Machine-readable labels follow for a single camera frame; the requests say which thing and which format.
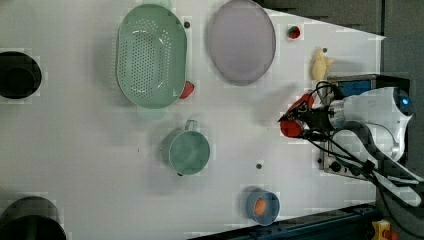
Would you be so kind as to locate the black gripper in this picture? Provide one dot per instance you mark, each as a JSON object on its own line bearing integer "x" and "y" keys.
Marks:
{"x": 316, "y": 119}

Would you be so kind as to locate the red plush ketchup bottle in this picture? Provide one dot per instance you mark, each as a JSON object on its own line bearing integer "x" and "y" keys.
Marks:
{"x": 292, "y": 122}

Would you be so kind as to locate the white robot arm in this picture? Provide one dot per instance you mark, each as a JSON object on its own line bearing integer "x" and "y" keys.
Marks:
{"x": 407, "y": 195}

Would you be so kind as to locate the yellow banana bunch toy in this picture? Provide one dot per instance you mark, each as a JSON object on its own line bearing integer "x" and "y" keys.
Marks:
{"x": 321, "y": 65}

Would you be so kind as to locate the red strawberry near plate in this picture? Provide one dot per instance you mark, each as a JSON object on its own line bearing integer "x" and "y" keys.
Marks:
{"x": 294, "y": 32}

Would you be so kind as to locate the lilac round plate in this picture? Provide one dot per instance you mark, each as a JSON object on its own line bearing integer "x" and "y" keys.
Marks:
{"x": 242, "y": 41}

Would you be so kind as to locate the blue small bowl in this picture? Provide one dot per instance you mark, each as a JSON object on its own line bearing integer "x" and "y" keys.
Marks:
{"x": 272, "y": 206}

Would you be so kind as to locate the orange egg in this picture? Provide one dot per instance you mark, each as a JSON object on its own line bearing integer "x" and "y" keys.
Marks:
{"x": 260, "y": 207}

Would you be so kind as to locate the red strawberry near colander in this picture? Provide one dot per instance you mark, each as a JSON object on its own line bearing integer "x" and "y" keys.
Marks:
{"x": 188, "y": 90}

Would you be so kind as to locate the green oval colander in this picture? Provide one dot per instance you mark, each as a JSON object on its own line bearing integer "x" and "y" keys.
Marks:
{"x": 151, "y": 56}

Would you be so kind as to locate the black cylindrical container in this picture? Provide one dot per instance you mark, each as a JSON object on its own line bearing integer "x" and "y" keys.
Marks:
{"x": 20, "y": 75}
{"x": 31, "y": 218}

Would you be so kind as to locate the green cup with handle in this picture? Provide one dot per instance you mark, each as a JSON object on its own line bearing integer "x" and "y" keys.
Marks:
{"x": 186, "y": 151}

